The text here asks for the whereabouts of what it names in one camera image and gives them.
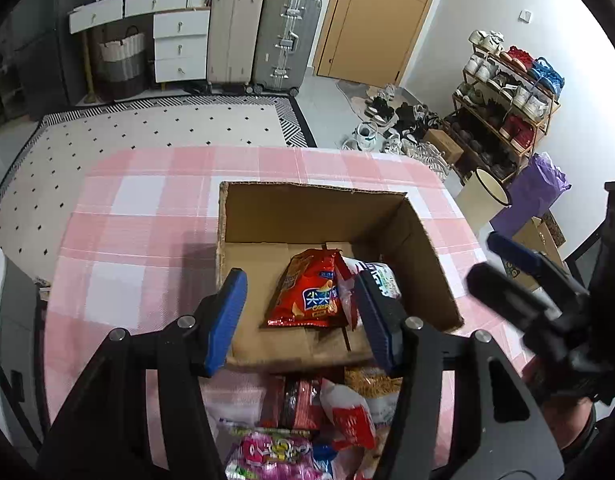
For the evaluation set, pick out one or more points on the red chip bag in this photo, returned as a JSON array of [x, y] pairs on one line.
[[307, 290]]

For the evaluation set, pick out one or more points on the pink plaid tablecloth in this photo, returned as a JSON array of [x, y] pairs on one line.
[[137, 220]]

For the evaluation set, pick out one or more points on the white blue snack packet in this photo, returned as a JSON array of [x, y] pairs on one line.
[[387, 280]]

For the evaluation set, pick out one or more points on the white desk with drawers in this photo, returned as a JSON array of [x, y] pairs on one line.
[[180, 45]]

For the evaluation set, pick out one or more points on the shoe rack with shoes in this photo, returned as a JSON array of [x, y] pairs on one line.
[[517, 95]]

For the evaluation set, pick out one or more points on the small brown shoe box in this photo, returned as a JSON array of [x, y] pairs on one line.
[[442, 145]]

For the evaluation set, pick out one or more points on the red white snack packet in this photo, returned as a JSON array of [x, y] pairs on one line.
[[350, 415]]

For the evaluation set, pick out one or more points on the purple bag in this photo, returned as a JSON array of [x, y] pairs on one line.
[[530, 195]]

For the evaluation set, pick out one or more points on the clear noodle snack packet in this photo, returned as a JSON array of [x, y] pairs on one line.
[[375, 390]]

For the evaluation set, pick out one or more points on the pile of scattered shoes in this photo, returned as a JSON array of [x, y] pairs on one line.
[[402, 120]]

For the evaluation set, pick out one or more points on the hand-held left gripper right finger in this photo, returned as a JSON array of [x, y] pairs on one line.
[[375, 320]]

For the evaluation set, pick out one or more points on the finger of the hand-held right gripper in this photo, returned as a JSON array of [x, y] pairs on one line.
[[507, 297], [512, 252]]

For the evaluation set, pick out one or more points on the person's right forearm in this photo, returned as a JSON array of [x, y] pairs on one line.
[[585, 440]]

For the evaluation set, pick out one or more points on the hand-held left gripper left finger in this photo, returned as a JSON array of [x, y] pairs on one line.
[[227, 320]]

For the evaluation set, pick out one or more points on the silver suitcase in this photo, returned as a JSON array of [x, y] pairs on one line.
[[282, 45]]

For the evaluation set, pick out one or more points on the grey door mat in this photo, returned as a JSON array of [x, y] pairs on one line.
[[350, 92]]

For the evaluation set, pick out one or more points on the dark refrigerator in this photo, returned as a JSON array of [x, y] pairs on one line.
[[37, 45]]

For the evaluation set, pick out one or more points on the wooden door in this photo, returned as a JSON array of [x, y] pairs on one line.
[[377, 25]]

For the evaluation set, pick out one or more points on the pink candy bag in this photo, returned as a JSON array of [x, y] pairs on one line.
[[272, 455]]

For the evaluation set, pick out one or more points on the open printed cardboard box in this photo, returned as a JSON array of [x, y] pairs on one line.
[[532, 240]]

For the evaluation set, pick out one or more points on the grey white laundry basket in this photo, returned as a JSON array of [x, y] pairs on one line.
[[121, 67]]

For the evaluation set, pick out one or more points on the cream dotted rug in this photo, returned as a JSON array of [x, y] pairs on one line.
[[162, 125]]

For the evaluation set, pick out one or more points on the person's right hand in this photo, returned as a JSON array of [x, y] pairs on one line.
[[552, 420]]

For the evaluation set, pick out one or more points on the white round bin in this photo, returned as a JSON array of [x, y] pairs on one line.
[[480, 202]]

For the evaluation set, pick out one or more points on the white light switch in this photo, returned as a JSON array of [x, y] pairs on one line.
[[525, 16]]

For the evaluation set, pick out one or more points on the grey cabinet with white top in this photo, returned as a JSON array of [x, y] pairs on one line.
[[22, 320]]

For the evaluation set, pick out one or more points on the dark red snack packet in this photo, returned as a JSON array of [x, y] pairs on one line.
[[300, 405]]

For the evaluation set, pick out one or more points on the brown cardboard box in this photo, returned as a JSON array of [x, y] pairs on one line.
[[307, 215]]

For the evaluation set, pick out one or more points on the beige suitcase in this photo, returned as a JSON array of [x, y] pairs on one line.
[[235, 35]]

